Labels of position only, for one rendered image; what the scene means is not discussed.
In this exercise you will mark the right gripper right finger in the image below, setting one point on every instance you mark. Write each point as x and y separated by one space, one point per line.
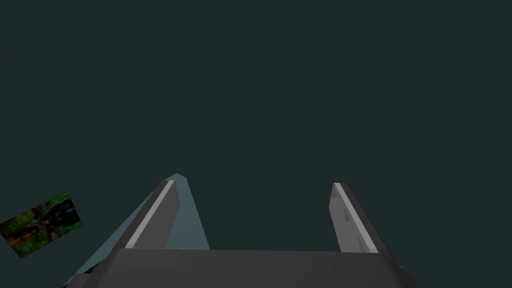
354 224

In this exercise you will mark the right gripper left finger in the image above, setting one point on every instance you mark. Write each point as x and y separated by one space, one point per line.
158 224

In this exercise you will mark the green and dark wall picture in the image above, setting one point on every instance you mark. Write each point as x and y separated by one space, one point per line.
40 224

